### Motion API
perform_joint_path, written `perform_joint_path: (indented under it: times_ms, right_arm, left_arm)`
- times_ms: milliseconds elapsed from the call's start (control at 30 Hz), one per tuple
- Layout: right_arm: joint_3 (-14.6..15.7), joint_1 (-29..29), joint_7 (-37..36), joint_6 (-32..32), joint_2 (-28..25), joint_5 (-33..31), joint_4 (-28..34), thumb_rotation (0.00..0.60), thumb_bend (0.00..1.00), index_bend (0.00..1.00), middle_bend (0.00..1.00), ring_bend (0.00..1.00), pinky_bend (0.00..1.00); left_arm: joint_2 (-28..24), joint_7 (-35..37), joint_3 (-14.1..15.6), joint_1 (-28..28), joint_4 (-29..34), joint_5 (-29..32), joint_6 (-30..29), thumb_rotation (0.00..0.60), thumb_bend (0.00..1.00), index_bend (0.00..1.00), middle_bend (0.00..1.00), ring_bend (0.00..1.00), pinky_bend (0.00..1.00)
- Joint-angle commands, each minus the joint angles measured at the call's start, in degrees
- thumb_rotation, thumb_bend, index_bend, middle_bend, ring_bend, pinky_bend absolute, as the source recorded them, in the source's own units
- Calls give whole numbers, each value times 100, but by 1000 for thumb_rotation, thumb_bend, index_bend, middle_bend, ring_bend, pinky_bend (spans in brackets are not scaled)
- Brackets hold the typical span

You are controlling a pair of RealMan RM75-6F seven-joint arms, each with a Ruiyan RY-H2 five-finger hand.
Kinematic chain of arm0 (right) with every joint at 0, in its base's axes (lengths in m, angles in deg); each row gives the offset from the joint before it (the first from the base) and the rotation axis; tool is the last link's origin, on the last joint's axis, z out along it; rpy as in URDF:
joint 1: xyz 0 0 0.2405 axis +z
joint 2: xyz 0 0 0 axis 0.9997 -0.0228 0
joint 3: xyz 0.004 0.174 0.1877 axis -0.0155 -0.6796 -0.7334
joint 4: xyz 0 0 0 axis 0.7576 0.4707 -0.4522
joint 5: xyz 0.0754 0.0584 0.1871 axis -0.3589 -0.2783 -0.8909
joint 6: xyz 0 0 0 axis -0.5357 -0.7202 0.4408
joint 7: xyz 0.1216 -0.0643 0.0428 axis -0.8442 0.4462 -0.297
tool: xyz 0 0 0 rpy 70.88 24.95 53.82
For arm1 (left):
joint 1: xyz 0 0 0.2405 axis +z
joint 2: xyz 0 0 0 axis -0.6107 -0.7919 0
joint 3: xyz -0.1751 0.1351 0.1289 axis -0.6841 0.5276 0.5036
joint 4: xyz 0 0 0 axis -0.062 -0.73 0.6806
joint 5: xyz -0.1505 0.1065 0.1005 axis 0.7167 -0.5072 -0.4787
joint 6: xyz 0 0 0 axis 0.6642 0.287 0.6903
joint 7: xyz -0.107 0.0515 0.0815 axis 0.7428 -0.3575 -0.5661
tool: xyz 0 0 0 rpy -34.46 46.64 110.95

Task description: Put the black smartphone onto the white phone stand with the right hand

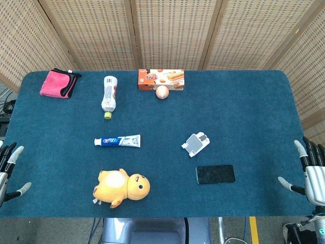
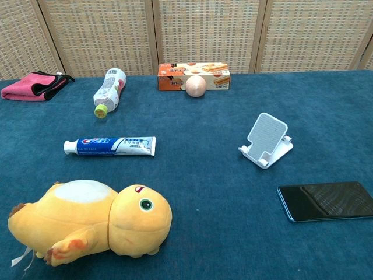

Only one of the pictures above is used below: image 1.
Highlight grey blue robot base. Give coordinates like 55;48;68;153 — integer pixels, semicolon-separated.
101;218;210;244

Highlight white phone stand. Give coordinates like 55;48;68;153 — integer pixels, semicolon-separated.
181;132;211;158

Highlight white bottle with green cap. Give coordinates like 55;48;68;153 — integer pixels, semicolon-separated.
101;75;118;120

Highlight blue white toothpaste tube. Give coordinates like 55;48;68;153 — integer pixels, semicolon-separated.
94;134;142;148

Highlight black floor cables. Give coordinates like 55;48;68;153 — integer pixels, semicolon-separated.
0;90;17;116

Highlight orange cookie box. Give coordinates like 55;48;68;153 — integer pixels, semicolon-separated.
138;69;185;92

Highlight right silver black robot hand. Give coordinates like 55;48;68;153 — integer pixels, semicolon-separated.
277;136;325;206

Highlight blue table cloth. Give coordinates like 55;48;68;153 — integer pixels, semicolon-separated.
0;70;322;219

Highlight pink cloth with black trim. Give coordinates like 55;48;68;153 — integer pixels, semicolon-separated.
40;68;82;99

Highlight robot wrist cable bundle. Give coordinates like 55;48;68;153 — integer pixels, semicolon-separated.
291;219;317;229

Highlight woven bamboo folding screen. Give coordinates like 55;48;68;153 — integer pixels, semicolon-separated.
0;0;325;139

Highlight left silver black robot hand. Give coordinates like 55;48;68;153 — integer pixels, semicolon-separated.
0;142;33;207

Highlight blue floor cable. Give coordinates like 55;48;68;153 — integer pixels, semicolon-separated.
90;218;105;244

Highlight peach coloured ball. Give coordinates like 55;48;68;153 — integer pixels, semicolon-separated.
155;85;170;100

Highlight yellow floor tape strip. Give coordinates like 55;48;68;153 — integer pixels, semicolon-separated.
249;216;260;244

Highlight black smartphone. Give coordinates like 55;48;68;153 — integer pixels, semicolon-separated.
195;164;236;185

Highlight white floor cable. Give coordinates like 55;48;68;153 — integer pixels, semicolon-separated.
224;236;245;244

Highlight yellow plush toy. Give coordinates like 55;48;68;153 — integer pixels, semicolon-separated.
92;168;151;209

